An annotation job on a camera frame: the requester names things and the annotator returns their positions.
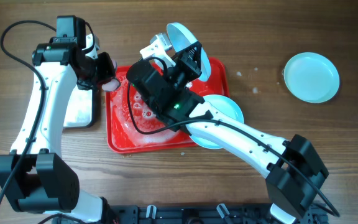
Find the pink sponge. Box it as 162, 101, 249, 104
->
101, 59, 121, 92

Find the mint plate with orange stain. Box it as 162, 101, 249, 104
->
190, 95, 244, 149

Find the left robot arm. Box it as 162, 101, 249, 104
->
0, 16, 120, 223

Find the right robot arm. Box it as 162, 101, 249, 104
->
126, 42, 329, 223

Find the red plastic tray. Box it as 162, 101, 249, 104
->
105, 57, 231, 155

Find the black metal basin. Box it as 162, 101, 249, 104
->
63, 87, 98, 129

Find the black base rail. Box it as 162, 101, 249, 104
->
52, 202, 328, 224

